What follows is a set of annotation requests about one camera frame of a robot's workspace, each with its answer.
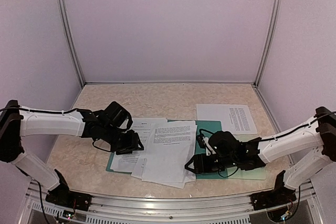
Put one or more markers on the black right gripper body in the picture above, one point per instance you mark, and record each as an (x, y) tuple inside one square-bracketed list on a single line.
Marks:
[(212, 167)]

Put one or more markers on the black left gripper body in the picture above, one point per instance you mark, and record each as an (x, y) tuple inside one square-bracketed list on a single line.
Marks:
[(122, 144)]

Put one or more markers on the printed paper sheet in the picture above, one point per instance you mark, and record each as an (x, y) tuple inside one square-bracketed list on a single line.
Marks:
[(142, 126)]

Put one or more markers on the printed paper stack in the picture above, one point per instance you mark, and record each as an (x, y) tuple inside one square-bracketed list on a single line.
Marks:
[(168, 148)]

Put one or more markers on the dark green folder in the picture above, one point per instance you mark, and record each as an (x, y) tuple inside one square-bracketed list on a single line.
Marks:
[(210, 127)]

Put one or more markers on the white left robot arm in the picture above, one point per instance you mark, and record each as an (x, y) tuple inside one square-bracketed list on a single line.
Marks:
[(112, 125)]

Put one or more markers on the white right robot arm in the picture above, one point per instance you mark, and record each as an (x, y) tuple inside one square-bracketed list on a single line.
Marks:
[(316, 134)]

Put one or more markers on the light green clipboard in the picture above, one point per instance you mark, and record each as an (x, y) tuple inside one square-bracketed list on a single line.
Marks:
[(255, 174)]

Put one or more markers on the blank white paper sheet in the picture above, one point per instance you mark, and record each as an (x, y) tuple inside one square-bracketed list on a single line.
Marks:
[(233, 117)]

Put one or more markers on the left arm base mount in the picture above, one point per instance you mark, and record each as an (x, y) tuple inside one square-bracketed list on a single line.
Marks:
[(63, 196)]

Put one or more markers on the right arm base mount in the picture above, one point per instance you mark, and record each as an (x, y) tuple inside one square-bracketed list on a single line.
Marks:
[(279, 195)]

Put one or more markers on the front aluminium rail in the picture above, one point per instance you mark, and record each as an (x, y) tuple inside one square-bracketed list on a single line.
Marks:
[(221, 209)]

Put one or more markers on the left aluminium frame post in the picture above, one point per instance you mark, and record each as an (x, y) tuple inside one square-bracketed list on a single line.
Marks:
[(70, 42)]

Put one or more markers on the aluminium frame post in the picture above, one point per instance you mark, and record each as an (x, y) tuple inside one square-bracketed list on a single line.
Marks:
[(268, 42), (70, 42)]

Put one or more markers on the right aluminium frame post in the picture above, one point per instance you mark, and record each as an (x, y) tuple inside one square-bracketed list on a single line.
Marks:
[(268, 42)]

